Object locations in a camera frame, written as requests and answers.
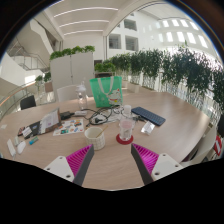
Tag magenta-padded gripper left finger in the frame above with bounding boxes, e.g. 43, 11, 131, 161
43, 144, 95, 187

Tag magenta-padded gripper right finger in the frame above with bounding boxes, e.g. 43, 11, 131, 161
130, 143, 184, 186

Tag clear white-capped water bottle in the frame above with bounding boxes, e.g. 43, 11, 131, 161
118, 104, 136, 142

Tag blue and green tube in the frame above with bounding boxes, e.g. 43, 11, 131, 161
28, 135, 40, 146

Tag colourful sticker sheet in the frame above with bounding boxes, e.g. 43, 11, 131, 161
52, 118, 86, 137

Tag white grid-pattern mug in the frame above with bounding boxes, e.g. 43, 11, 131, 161
83, 126, 106, 151

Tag white chair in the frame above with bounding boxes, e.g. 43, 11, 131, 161
182, 124, 218, 168
55, 84, 80, 103

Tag black notebook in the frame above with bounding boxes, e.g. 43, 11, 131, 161
24, 120, 42, 139

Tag brown clipboard with paper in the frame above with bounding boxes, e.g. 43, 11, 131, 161
39, 107, 62, 135

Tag white card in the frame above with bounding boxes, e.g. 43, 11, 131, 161
21, 126, 33, 138

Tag flat round red coaster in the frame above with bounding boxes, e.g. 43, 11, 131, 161
115, 133, 135, 146

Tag black power adapter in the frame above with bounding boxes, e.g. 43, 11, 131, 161
59, 110, 75, 120

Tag gold spoon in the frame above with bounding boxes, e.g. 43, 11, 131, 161
95, 124, 110, 138

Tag tall clear spouted bottle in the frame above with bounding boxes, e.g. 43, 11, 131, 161
75, 82, 88, 111

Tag black chair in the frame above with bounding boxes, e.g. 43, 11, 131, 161
19, 94, 37, 111

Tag wooden planter with plants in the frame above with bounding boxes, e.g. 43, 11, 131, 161
34, 71, 54, 94

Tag green tote bag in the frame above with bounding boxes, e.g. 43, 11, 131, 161
89, 75, 124, 109

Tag white cabinet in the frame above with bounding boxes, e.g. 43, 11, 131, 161
49, 51, 96, 101

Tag row of green hedge plants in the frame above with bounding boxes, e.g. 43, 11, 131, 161
94, 44, 224, 114

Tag green plants atop cabinet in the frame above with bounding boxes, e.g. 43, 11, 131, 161
49, 45, 96, 61

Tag black tangled cables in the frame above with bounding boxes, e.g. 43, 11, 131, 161
79, 104, 128, 128

